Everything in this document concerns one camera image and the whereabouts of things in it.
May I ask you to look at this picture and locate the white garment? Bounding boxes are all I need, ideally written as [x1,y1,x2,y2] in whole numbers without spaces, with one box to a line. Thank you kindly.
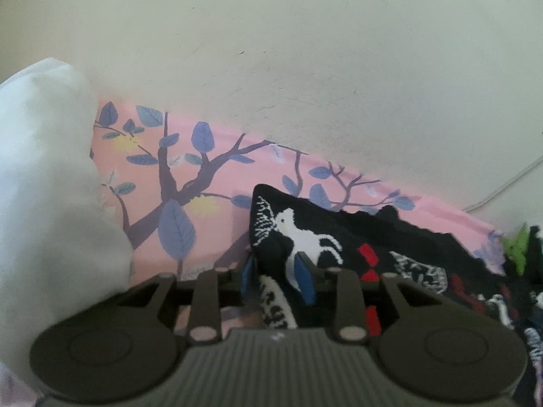
[0,57,134,391]

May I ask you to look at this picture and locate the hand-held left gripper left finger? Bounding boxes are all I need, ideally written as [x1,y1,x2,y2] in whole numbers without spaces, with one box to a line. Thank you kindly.
[114,253,258,345]

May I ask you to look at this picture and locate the green item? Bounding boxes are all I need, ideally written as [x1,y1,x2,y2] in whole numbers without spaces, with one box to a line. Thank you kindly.
[501,222,531,276]

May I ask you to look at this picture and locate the black patterned sweater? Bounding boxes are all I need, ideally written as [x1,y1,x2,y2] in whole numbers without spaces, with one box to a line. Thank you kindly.
[248,183,543,407]

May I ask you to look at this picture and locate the dark cloth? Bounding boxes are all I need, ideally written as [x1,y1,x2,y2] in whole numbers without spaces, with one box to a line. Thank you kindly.
[527,226,543,264]

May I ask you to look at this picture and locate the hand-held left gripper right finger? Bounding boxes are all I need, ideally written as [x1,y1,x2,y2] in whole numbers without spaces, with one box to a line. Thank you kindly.
[293,252,443,345]

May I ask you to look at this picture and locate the pink tree print bedsheet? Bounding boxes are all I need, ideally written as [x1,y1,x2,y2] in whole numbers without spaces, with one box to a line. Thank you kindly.
[0,99,505,407]

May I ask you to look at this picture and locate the white cable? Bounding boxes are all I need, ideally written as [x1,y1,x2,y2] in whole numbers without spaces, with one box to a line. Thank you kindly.
[462,153,543,213]

